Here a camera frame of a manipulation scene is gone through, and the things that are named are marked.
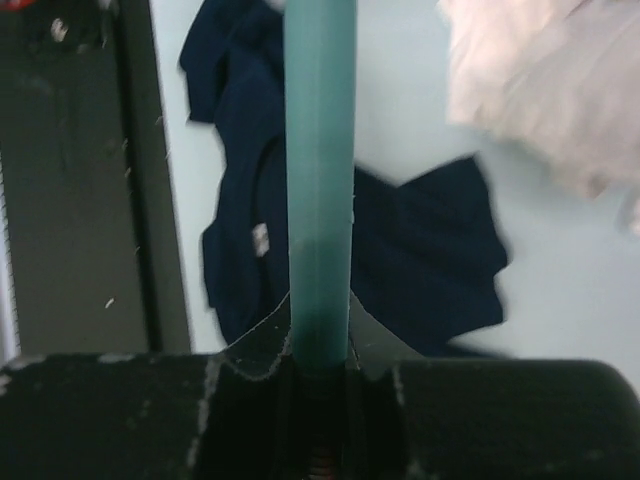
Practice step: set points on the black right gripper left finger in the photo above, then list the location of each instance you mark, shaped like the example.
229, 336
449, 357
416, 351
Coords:
151, 416

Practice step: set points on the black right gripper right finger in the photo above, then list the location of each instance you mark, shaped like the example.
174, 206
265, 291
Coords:
474, 418

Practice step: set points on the navy blue t-shirt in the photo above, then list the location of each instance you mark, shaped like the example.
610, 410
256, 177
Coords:
425, 253

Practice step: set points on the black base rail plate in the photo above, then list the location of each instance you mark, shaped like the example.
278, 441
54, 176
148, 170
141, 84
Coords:
89, 249

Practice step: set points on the green hanger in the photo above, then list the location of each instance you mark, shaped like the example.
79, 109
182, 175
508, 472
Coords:
320, 70

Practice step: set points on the white printed t-shirt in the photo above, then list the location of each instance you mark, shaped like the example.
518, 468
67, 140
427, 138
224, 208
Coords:
560, 77

